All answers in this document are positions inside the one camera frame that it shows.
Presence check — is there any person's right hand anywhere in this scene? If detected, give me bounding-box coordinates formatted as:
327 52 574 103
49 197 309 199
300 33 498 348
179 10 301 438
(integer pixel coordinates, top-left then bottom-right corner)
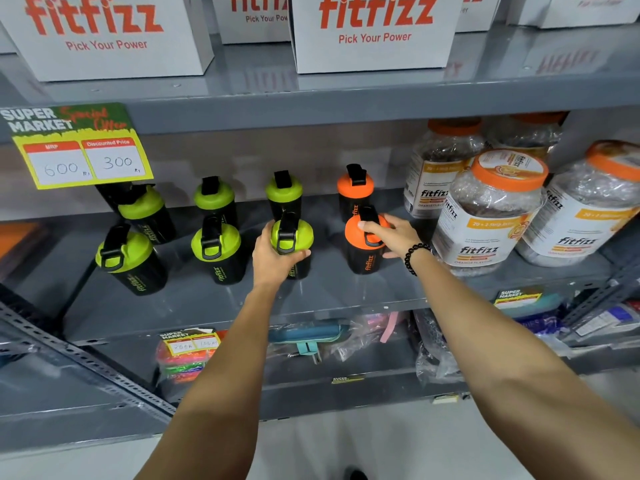
357 213 423 261

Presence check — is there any person's left hand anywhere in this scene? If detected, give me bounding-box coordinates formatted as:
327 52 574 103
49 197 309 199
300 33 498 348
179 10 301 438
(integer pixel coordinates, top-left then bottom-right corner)
251 219 312 291

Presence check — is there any green-lid shaker bottle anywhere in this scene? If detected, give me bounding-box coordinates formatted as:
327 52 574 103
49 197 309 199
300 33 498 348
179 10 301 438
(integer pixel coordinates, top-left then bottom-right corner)
191 215 247 285
95 223 169 297
269 211 315 281

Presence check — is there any orange-lid shaker bottle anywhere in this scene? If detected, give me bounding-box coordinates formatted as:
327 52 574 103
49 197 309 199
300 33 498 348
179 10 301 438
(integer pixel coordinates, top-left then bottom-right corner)
343 205 391 275
337 163 375 223

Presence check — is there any grey metal shelving rack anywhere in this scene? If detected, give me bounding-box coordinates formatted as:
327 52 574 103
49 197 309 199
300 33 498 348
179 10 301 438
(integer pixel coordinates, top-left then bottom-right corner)
0 22 640 455

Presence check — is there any row of green-lid shakers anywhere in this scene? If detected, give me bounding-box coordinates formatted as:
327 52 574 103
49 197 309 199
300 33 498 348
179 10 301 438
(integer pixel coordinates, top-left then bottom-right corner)
97 170 305 245

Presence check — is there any person's right forearm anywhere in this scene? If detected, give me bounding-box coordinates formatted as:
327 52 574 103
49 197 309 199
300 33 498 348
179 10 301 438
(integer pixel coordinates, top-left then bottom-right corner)
412 247 640 480

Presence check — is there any person's left forearm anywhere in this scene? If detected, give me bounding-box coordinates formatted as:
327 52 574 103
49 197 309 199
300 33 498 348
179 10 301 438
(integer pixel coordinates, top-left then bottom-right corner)
135 282 289 480

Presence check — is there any teal pouch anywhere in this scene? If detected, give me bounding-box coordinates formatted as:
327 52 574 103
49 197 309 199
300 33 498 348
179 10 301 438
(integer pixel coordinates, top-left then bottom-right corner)
267 319 351 363

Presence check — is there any small yellow price tag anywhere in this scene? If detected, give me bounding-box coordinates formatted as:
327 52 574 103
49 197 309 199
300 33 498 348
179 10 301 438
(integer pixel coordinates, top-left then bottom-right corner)
159 328 222 357

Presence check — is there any clear plastic bag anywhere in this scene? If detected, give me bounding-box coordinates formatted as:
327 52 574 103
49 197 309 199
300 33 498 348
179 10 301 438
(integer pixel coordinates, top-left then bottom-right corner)
329 314 401 363

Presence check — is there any colourful bands packet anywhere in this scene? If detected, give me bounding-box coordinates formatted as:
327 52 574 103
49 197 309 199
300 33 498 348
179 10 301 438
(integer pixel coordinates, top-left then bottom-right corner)
155 330 226 385

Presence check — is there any purple blue packet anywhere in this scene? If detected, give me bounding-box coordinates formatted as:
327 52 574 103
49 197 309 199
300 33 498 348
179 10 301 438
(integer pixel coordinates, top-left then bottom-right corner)
517 294 566 335

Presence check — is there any yellow green price sign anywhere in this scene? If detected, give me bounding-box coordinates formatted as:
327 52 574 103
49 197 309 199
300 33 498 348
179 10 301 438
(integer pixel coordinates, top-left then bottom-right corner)
0 102 155 191

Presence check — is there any white blue packet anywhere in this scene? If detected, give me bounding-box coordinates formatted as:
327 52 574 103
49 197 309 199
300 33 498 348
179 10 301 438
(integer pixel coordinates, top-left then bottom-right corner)
575 302 640 341

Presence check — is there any grey slotted metal rack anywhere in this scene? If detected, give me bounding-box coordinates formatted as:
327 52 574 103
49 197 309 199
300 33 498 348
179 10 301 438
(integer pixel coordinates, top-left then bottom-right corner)
0 214 176 455

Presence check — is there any orange book stack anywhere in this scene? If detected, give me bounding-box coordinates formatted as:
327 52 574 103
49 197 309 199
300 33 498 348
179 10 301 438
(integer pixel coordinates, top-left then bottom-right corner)
0 222 41 261

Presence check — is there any black bead bracelet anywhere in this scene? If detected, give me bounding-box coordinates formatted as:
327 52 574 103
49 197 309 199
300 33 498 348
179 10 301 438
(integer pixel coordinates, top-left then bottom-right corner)
403 243 432 277

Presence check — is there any pink strap item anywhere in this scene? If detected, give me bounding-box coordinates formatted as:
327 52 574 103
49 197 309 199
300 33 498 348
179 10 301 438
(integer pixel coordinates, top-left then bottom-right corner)
379 312 400 344

